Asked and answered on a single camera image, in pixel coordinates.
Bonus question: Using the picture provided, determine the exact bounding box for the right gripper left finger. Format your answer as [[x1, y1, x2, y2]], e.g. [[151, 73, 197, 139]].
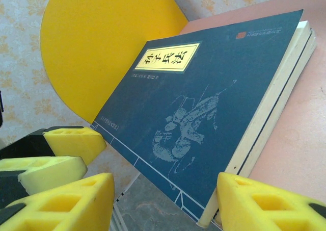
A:
[[0, 172, 115, 231]]

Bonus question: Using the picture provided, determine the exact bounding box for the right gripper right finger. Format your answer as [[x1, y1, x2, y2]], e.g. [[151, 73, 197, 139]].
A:
[[216, 172, 326, 231]]

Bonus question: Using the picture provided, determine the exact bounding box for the dark blue book yellow label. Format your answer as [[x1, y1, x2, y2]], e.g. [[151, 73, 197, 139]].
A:
[[213, 27, 318, 223], [91, 9, 313, 228]]

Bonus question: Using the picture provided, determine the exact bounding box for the yellow pink blue bookshelf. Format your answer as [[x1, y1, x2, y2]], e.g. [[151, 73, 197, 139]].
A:
[[39, 0, 326, 206]]

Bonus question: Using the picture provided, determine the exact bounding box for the aluminium table side rail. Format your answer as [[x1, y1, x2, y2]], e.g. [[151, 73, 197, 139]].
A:
[[110, 171, 143, 231]]

